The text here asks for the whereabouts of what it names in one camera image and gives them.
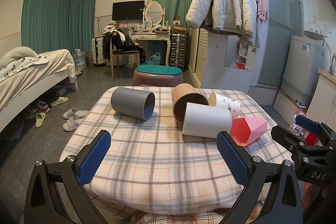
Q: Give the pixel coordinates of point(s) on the white board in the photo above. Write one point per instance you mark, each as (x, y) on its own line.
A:
(287, 102)

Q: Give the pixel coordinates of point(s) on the clear water jug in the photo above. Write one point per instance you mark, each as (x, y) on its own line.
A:
(79, 60)

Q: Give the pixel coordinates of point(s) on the white suitcase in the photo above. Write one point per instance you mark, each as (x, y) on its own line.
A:
(97, 52)

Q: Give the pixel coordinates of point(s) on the plaid tablecloth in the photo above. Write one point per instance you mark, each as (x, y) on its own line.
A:
(157, 155)

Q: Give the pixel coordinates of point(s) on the plain white cup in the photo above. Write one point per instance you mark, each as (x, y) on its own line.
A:
(204, 119)

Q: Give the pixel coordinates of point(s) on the cardboard boxes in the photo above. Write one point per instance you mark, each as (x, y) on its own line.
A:
(180, 26)

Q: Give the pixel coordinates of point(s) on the grey cup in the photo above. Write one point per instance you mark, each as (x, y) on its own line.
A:
(128, 102)

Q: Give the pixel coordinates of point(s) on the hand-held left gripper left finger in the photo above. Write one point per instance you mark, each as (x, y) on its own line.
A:
(95, 158)

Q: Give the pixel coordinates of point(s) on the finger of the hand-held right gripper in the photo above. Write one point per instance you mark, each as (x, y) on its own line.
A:
(284, 136)
(307, 123)

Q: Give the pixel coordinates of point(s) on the white cabinet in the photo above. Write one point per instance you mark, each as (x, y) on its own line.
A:
(324, 92)

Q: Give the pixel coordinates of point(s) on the black clothes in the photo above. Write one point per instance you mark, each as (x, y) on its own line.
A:
(119, 41)

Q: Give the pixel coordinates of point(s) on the white cup with printed figures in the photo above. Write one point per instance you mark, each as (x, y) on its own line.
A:
(228, 106)

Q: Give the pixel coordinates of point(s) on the teal basket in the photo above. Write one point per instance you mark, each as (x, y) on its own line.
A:
(153, 59)

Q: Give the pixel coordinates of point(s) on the grey glass door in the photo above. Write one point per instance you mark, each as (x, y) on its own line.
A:
(278, 29)

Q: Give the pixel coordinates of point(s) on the green slipper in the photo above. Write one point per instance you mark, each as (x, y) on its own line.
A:
(59, 101)
(40, 119)

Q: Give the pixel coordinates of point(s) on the pink and red faceted cup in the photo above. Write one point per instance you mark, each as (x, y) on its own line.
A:
(246, 130)

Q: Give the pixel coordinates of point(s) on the white dressing table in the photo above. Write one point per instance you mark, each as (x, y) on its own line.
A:
(151, 36)

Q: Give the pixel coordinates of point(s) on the white wardrobe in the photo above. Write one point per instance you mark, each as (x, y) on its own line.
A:
(200, 56)

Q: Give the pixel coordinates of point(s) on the purple stool with teal cushion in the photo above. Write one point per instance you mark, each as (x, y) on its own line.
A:
(157, 73)

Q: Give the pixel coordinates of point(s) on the pink towel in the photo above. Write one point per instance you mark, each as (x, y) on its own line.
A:
(262, 3)

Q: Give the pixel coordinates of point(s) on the brown cup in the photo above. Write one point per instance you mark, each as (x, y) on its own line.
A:
(183, 94)

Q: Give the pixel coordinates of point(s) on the pink packet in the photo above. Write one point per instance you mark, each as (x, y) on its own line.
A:
(298, 123)

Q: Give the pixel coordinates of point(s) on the bed with beige cover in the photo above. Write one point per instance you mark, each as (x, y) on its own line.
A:
(31, 74)

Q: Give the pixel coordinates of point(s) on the patterned purple bag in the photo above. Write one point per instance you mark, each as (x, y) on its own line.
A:
(89, 59)

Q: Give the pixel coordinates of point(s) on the white oval mirror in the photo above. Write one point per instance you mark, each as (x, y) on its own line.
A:
(154, 12)

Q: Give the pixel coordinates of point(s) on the grey sneaker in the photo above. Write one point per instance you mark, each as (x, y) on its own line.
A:
(30, 111)
(43, 106)

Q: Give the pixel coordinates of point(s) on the white washing machine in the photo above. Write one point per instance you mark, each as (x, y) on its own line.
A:
(304, 66)

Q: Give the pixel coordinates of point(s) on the silver suitcase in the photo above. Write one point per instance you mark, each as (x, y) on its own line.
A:
(178, 49)

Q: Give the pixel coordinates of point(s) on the wooden chair with black seat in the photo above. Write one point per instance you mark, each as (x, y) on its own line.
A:
(126, 54)

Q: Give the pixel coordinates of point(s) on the black television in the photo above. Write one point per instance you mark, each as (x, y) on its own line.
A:
(128, 10)

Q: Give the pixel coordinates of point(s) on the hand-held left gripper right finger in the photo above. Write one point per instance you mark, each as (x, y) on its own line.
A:
(232, 158)

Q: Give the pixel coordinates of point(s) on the grey-green quilt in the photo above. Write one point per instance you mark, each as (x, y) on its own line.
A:
(15, 54)

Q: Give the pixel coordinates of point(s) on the white slipper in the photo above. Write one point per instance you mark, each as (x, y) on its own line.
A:
(75, 113)
(71, 124)

